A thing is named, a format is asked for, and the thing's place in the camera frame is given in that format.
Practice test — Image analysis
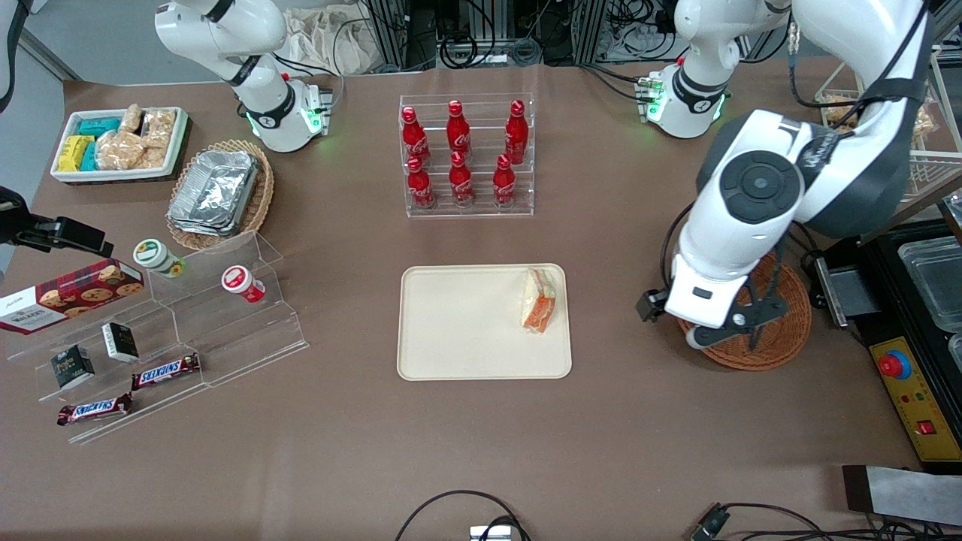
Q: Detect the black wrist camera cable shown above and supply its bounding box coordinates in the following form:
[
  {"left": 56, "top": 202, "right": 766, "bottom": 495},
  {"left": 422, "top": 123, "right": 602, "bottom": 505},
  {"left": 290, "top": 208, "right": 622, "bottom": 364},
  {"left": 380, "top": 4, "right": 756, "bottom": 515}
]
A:
[{"left": 785, "top": 0, "right": 934, "bottom": 132}]

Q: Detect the clear acrylic bottle rack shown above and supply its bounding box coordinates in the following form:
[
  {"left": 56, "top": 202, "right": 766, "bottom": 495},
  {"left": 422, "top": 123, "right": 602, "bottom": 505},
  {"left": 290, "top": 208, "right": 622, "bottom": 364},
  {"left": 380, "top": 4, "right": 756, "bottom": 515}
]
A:
[{"left": 398, "top": 93, "right": 536, "bottom": 219}]

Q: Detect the black looped cable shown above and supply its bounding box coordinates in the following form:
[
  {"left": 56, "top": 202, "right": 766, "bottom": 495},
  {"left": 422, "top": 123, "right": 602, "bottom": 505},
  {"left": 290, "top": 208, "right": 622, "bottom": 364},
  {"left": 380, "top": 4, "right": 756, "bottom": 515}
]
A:
[{"left": 394, "top": 489, "right": 533, "bottom": 541}]

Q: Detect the clear acrylic stepped stand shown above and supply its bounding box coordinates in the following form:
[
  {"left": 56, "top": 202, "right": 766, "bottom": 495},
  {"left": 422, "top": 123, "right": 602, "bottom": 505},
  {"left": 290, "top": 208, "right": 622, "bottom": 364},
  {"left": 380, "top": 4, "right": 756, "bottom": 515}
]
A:
[{"left": 6, "top": 229, "right": 310, "bottom": 446}]

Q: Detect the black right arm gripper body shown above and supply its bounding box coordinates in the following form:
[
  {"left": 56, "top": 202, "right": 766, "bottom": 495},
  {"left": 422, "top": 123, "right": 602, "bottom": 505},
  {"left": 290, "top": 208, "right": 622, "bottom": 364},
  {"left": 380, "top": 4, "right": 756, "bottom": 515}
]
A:
[{"left": 0, "top": 186, "right": 32, "bottom": 246}]

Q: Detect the triangular sandwich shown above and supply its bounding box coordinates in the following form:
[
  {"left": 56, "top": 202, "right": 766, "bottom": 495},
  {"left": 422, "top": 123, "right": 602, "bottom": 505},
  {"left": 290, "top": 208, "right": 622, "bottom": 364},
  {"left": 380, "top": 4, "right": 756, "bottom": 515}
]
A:
[{"left": 520, "top": 267, "right": 559, "bottom": 336}]

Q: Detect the red emergency stop button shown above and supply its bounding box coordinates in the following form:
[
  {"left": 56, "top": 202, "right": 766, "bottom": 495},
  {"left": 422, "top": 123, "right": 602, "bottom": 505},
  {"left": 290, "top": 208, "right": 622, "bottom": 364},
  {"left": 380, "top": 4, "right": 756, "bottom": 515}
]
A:
[{"left": 879, "top": 349, "right": 913, "bottom": 382}]

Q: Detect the bag of crackers in rack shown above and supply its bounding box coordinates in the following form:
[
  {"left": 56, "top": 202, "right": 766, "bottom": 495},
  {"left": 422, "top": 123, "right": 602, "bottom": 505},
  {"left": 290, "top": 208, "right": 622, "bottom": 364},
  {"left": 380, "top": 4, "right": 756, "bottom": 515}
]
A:
[{"left": 823, "top": 93, "right": 867, "bottom": 130}]

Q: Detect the red lid yogurt cup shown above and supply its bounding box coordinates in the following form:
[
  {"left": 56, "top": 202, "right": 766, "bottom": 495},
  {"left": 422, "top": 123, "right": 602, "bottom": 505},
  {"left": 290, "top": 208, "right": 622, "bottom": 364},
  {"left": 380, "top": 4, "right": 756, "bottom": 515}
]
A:
[{"left": 221, "top": 265, "right": 266, "bottom": 304}]

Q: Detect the round brown wicker basket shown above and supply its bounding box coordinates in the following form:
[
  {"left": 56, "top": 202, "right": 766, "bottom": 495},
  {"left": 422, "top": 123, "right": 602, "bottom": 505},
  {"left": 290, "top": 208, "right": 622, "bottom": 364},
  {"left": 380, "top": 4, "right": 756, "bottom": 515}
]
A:
[{"left": 676, "top": 252, "right": 812, "bottom": 372}]

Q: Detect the snickers chocolate bar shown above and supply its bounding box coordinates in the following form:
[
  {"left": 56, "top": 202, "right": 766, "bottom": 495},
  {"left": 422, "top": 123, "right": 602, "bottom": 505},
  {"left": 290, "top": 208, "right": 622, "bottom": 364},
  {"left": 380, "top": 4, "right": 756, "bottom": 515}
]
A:
[
  {"left": 56, "top": 392, "right": 135, "bottom": 428},
  {"left": 131, "top": 352, "right": 202, "bottom": 391}
]

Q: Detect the red cola bottle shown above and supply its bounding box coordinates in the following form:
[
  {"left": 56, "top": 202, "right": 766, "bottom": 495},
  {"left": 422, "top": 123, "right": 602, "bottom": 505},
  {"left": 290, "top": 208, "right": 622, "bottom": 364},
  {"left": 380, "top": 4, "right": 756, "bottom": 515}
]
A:
[
  {"left": 504, "top": 100, "right": 530, "bottom": 165},
  {"left": 401, "top": 106, "right": 432, "bottom": 165},
  {"left": 492, "top": 154, "right": 518, "bottom": 209},
  {"left": 406, "top": 156, "right": 437, "bottom": 210},
  {"left": 449, "top": 151, "right": 476, "bottom": 209},
  {"left": 446, "top": 100, "right": 472, "bottom": 156}
]

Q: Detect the white rectangular snack tray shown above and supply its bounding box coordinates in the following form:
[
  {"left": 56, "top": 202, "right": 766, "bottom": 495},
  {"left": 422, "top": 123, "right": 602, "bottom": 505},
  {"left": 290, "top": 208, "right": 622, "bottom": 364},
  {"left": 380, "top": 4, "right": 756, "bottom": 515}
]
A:
[{"left": 50, "top": 107, "right": 190, "bottom": 186}]

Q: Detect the white wire snack rack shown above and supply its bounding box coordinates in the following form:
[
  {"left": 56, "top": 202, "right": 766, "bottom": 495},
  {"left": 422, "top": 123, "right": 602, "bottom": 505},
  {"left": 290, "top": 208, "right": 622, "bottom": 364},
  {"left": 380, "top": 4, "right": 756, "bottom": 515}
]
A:
[{"left": 818, "top": 53, "right": 962, "bottom": 205}]

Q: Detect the oval light wicker basket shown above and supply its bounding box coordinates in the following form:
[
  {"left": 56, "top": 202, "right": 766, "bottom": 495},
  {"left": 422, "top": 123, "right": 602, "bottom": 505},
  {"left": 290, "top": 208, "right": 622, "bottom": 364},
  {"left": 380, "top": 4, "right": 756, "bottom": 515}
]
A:
[{"left": 166, "top": 139, "right": 276, "bottom": 252}]

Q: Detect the beige plastic serving tray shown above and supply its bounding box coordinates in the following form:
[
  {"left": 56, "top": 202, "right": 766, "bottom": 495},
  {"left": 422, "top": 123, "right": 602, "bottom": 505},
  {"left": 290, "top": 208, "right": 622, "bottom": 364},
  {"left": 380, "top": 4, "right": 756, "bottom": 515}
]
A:
[{"left": 397, "top": 263, "right": 573, "bottom": 382}]

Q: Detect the grey metal machine flap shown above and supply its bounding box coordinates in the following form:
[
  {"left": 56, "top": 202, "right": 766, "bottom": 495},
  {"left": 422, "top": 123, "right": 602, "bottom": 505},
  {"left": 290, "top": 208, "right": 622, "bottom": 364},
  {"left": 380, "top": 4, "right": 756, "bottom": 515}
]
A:
[{"left": 815, "top": 255, "right": 881, "bottom": 330}]

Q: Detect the small black white box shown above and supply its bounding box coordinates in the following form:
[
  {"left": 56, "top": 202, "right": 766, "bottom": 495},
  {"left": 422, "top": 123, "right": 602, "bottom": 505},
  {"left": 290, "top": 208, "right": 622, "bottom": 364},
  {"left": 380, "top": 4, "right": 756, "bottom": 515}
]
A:
[{"left": 101, "top": 322, "right": 141, "bottom": 364}]

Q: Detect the beige cloth bag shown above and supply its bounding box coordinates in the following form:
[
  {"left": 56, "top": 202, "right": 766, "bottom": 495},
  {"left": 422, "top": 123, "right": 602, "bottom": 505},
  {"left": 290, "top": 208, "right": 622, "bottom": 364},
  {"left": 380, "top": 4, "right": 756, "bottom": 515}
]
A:
[{"left": 283, "top": 6, "right": 377, "bottom": 77}]

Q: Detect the black sealing machine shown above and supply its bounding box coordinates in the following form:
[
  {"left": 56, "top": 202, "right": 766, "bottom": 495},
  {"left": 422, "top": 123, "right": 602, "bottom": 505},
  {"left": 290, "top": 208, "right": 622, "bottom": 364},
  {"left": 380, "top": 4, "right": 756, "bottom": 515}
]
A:
[{"left": 804, "top": 192, "right": 962, "bottom": 476}]

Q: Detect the black cable with plug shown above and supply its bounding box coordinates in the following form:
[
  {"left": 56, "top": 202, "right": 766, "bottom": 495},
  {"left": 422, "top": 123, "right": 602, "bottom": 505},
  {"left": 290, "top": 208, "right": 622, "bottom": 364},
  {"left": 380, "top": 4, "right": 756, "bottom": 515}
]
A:
[{"left": 690, "top": 501, "right": 962, "bottom": 541}]

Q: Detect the stack of foil containers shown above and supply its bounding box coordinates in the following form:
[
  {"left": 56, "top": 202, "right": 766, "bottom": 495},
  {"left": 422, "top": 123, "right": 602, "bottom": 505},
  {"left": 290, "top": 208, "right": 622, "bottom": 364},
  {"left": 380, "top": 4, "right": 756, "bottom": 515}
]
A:
[{"left": 167, "top": 150, "right": 261, "bottom": 238}]

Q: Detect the clear plastic container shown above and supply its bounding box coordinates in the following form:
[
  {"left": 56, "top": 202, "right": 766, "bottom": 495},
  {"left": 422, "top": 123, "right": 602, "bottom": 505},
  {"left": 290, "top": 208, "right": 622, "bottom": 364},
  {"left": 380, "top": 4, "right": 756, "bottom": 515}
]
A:
[{"left": 897, "top": 236, "right": 962, "bottom": 334}]

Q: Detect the green lid yogurt cup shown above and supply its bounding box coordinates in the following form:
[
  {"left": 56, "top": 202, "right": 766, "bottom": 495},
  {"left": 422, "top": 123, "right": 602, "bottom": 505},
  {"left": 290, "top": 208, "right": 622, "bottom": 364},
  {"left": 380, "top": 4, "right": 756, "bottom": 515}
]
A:
[{"left": 133, "top": 239, "right": 186, "bottom": 280}]

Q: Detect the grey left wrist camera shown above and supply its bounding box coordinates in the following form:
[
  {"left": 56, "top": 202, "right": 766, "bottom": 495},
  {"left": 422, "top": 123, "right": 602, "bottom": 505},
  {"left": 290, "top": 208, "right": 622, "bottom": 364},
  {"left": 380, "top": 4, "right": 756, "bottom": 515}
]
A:
[{"left": 687, "top": 311, "right": 753, "bottom": 351}]

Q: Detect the grey metal plate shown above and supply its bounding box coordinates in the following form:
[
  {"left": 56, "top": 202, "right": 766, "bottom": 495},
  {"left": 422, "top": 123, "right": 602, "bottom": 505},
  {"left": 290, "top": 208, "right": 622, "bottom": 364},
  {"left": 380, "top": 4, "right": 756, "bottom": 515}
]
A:
[{"left": 841, "top": 464, "right": 962, "bottom": 527}]

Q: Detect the yellow snack packet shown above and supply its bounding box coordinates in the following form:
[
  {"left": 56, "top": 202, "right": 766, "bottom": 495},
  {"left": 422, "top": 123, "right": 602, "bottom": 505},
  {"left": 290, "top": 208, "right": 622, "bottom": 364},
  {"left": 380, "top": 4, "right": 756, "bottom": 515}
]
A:
[{"left": 58, "top": 135, "right": 95, "bottom": 173}]

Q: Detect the red tartan cookie box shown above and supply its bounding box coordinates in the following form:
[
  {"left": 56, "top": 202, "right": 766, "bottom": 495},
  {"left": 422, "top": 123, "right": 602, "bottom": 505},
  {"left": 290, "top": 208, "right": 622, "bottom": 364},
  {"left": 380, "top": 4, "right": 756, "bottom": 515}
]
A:
[{"left": 0, "top": 258, "right": 146, "bottom": 336}]

